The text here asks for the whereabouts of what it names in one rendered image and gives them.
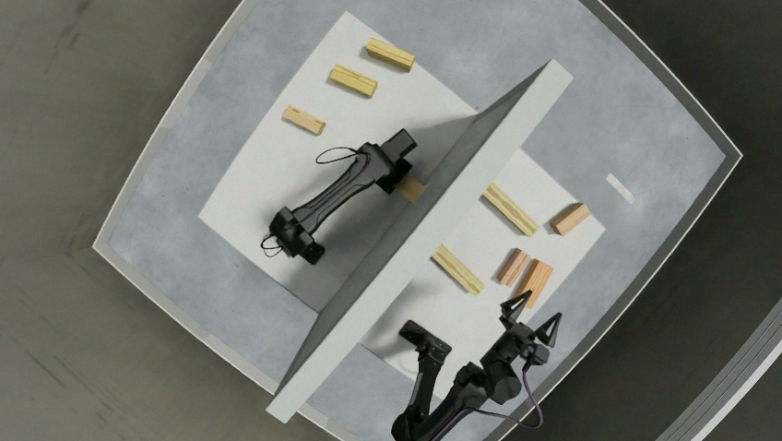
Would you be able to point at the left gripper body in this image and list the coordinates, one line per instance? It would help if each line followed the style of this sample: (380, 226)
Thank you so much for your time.
(400, 170)

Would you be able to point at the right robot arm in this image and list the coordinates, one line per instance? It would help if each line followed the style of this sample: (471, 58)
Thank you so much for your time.
(470, 385)

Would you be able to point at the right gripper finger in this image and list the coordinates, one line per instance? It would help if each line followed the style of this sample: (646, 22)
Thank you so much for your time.
(541, 331)
(515, 313)

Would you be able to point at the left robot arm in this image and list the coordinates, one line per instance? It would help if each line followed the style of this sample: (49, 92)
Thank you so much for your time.
(356, 179)

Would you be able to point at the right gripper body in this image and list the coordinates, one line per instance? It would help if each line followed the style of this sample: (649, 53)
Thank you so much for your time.
(519, 336)

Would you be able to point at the grey panel wall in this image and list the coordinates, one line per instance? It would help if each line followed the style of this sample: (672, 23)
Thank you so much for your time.
(418, 231)

